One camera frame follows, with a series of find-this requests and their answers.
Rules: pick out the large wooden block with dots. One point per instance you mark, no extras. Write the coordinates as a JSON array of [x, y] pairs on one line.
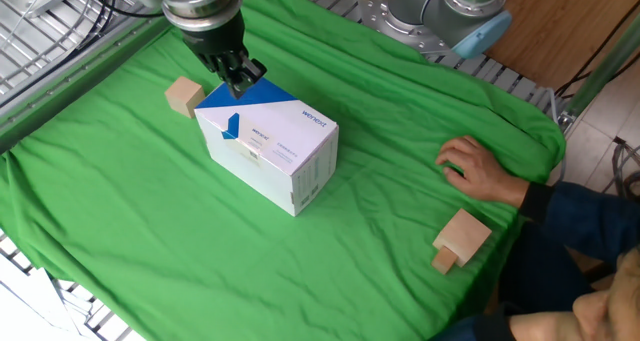
[[462, 236]]

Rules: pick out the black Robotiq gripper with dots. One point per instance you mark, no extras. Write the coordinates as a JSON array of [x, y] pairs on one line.
[[215, 43]]

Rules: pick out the person's right hand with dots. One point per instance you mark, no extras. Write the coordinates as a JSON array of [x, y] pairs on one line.
[[480, 173]]

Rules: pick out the green-tinted aluminium frame post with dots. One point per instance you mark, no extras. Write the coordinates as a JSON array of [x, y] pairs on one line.
[[602, 71]]

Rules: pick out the small wooden cube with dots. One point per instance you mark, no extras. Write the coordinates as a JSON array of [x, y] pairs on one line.
[[444, 260]]

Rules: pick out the person's head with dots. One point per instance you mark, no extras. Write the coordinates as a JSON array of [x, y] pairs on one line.
[[605, 311]]

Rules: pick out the aluminium table edge rail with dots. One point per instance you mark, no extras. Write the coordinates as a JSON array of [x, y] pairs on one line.
[[75, 76]]

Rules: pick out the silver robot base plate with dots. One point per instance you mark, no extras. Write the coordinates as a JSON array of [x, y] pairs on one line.
[[395, 23]]

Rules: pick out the silver UR5 robot arm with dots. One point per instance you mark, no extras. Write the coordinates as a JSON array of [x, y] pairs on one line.
[[470, 11]]

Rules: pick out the green cloth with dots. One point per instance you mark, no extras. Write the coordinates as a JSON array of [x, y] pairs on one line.
[[150, 206]]

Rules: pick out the medium wooden cube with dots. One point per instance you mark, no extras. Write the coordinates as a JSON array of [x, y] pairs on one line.
[[184, 97]]

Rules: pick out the pile of white papers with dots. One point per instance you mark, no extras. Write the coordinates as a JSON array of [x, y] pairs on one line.
[[30, 306]]

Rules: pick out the person's torso in navy jacket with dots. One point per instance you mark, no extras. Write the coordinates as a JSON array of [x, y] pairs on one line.
[[540, 271]]

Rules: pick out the white and blue cardboard box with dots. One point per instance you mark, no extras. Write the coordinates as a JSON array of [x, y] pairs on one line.
[[280, 141]]

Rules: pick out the right forearm in navy sleeve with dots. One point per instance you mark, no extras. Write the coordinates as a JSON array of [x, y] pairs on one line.
[[585, 216]]

